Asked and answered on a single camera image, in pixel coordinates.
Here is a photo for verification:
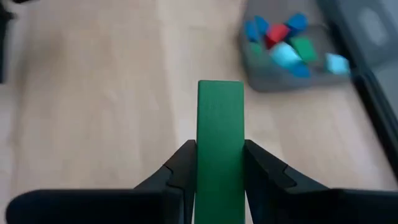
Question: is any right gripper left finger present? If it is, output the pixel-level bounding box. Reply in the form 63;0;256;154
133;139;197;224

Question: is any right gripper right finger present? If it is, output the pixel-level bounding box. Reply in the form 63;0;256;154
244;140;330;224

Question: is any green long block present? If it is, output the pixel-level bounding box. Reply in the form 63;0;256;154
194;80;246;224

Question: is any blue half-cylinder block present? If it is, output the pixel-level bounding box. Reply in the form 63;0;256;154
284;12;309;35
244;20;259;43
289;62;312;78

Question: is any light teal half-cylinder block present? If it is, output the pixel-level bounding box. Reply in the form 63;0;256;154
269;42;302;69

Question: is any green half-cylinder block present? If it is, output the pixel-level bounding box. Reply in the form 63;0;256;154
248;42;265;57

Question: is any light teal cube block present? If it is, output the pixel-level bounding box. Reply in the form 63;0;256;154
325;52;351;75

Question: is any green square block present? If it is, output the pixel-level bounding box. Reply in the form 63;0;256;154
290;35;318;63

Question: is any red block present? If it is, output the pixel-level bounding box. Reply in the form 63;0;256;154
264;23;292;49

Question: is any small blue block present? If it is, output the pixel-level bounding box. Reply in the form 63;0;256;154
254;15;270;35

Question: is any grey translucent plastic bin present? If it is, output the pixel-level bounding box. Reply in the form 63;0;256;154
238;0;354;93

